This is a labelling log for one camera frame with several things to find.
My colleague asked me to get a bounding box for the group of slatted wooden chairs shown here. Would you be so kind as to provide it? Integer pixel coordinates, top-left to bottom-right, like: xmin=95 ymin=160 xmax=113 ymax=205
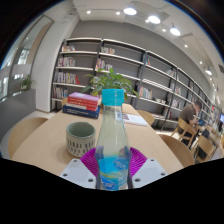
xmin=171 ymin=117 xmax=224 ymax=161

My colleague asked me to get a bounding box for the grey-green patterned mug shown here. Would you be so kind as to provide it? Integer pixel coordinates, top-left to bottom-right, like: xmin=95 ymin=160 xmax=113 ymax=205
xmin=65 ymin=121 xmax=97 ymax=158

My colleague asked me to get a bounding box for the thick blue book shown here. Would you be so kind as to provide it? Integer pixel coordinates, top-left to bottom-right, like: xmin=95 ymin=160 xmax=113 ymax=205
xmin=62 ymin=104 xmax=101 ymax=120

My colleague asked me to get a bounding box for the red book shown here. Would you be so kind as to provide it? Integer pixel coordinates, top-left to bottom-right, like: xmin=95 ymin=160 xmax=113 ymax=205
xmin=65 ymin=97 xmax=100 ymax=112

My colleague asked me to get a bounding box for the large leafy potted plant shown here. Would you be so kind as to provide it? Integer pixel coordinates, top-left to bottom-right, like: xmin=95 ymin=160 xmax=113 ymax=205
xmin=80 ymin=68 xmax=140 ymax=101

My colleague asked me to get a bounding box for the clear bottle with blue cap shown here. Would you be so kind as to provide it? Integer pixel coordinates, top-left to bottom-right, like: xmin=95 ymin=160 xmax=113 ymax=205
xmin=94 ymin=88 xmax=132 ymax=192

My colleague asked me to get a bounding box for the small green potted plant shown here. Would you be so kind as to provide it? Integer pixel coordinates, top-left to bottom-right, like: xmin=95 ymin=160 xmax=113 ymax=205
xmin=19 ymin=73 xmax=34 ymax=92

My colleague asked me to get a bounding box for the grey shelf unit with books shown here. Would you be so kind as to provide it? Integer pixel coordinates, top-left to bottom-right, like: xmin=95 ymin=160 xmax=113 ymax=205
xmin=50 ymin=37 xmax=218 ymax=132

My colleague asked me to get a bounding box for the person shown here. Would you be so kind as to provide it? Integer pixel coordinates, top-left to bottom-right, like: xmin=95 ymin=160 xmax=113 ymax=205
xmin=178 ymin=100 xmax=203 ymax=134

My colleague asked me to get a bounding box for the pink book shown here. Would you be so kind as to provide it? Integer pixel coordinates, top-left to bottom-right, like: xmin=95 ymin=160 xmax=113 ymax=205
xmin=67 ymin=91 xmax=101 ymax=104

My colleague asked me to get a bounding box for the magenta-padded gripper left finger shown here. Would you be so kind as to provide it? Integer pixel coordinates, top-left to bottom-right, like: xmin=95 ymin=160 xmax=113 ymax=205
xmin=59 ymin=147 xmax=100 ymax=190

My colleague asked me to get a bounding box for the group of ceiling lights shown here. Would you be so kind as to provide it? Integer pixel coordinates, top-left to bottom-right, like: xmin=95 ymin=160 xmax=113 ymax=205
xmin=85 ymin=6 xmax=214 ymax=77

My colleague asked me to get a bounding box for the open white magazine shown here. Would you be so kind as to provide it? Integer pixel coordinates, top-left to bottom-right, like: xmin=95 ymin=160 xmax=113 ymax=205
xmin=122 ymin=112 xmax=149 ymax=128

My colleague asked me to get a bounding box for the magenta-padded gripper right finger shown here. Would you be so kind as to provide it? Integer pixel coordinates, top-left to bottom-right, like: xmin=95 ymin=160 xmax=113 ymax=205
xmin=128 ymin=147 xmax=168 ymax=190

